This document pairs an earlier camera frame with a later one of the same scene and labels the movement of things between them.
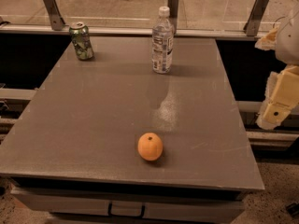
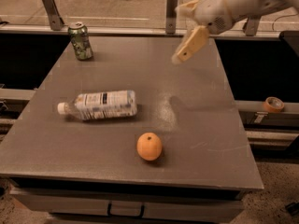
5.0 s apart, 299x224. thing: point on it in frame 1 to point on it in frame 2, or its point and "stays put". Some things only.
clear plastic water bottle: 163,41 to 101,105
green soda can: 81,41 stays put
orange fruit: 149,147 stays put
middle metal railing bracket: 173,8 stays put
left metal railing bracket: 56,20 stays put
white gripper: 289,44 to 214,12
